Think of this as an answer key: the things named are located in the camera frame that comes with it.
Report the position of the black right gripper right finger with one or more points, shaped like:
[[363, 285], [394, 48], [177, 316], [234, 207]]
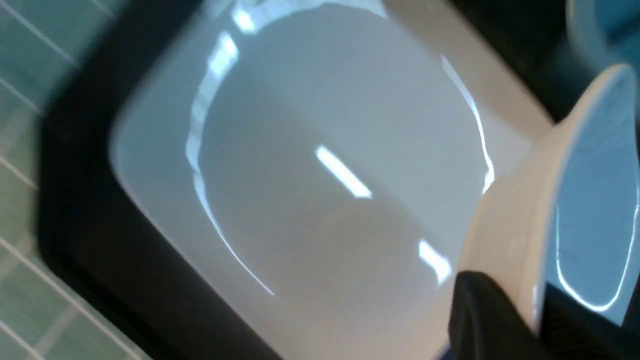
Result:
[[570, 331]]

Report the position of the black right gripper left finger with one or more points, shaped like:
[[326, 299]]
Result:
[[484, 324]]

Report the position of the small white sauce bowl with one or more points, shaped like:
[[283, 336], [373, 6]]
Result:
[[568, 214]]

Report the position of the white square rice plate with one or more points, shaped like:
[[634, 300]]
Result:
[[318, 163]]

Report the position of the blue-grey plastic bin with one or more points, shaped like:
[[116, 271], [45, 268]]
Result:
[[599, 34]]

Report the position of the black serving tray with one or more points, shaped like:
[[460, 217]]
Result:
[[92, 235]]

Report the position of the green checked tablecloth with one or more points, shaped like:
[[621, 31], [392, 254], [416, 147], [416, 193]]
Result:
[[43, 42]]

